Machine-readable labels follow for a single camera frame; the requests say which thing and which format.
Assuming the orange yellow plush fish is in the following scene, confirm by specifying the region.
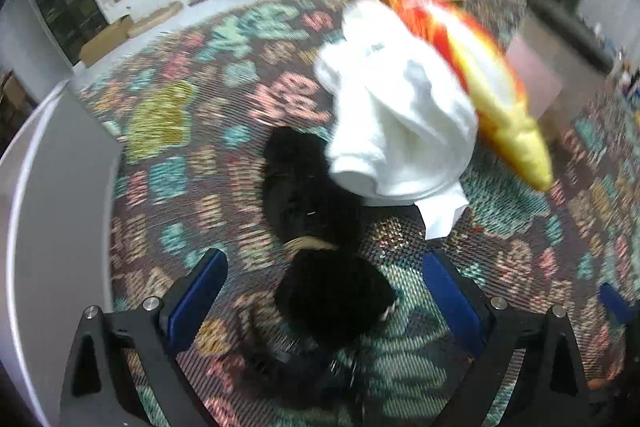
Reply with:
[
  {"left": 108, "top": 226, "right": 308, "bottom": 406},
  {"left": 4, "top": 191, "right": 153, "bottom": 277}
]
[{"left": 357, "top": 0, "right": 555, "bottom": 192}]

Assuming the wooden plank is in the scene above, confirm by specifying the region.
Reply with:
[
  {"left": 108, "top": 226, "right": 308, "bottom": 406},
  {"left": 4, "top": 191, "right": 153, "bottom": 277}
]
[{"left": 127, "top": 2, "right": 183, "bottom": 38}]

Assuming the black knitted cloth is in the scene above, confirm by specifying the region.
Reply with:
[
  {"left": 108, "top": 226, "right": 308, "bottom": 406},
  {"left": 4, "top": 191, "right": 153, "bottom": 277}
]
[{"left": 240, "top": 126, "right": 398, "bottom": 413}]

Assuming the white storage box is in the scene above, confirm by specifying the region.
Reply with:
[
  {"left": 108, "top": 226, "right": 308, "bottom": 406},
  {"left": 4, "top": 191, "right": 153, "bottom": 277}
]
[{"left": 0, "top": 79, "right": 126, "bottom": 427}]

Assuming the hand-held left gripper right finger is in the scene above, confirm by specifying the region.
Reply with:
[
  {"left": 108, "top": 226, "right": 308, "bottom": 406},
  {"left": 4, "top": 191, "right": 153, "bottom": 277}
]
[{"left": 421, "top": 249, "right": 591, "bottom": 427}]

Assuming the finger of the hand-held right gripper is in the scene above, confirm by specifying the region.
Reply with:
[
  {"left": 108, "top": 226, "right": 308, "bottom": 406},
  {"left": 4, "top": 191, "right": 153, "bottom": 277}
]
[{"left": 599, "top": 283, "right": 640, "bottom": 325}]

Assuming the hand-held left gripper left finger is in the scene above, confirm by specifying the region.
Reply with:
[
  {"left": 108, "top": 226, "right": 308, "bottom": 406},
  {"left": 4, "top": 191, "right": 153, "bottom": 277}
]
[{"left": 60, "top": 248, "right": 230, "bottom": 427}]

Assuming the white towel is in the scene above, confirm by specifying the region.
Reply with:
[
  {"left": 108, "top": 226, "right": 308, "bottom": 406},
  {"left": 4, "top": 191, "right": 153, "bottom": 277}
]
[{"left": 314, "top": 0, "right": 480, "bottom": 240}]

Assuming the colourful woven patterned blanket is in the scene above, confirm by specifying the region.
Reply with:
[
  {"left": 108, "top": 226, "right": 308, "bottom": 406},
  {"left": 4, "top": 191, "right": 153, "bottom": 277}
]
[{"left": 75, "top": 0, "right": 640, "bottom": 427}]

